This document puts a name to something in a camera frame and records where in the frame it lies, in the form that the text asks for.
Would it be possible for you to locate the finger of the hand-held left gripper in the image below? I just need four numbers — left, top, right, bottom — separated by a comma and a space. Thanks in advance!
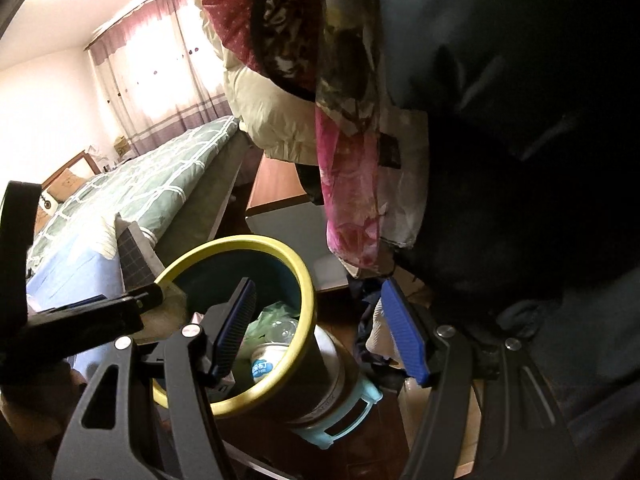
25, 284, 165, 361

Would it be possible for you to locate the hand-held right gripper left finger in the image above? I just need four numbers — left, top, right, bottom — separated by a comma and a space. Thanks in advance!
52, 277, 258, 480

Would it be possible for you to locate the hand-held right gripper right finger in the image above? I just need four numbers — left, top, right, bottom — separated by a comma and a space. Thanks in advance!
380, 277, 573, 480

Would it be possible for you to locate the green floral plastic bag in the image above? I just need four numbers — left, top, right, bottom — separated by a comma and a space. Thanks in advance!
245, 301, 303, 356

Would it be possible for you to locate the yellow-rimmed trash bin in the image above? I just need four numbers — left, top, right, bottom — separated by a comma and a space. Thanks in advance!
152, 235, 318, 420

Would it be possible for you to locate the blue tablecloth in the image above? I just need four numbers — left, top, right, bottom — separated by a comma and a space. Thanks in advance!
25, 245, 126, 376

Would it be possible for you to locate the light blue plastic stool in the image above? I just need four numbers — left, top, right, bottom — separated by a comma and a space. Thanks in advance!
287, 327, 385, 448

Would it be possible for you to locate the brown bear pillow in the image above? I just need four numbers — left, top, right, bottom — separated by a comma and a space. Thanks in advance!
47, 169, 83, 201

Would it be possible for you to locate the wooden bed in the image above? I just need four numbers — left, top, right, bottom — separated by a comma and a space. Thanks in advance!
25, 115, 256, 261

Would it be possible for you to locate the green plaid quilt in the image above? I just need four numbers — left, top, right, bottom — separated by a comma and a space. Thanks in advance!
27, 115, 238, 261

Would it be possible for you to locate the pink floral scarf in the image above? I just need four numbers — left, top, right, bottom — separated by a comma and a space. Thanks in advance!
250, 0, 401, 268

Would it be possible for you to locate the black coat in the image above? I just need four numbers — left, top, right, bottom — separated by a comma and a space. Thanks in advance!
375, 0, 640, 361

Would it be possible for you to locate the cream down jacket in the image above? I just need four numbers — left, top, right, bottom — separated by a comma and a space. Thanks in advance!
190, 0, 321, 166

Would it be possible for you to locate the pink and white curtain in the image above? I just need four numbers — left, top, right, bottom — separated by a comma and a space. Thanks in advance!
87, 0, 236, 158

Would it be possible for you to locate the red quilted jacket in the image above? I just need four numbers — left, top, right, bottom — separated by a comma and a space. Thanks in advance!
192, 0, 321, 81

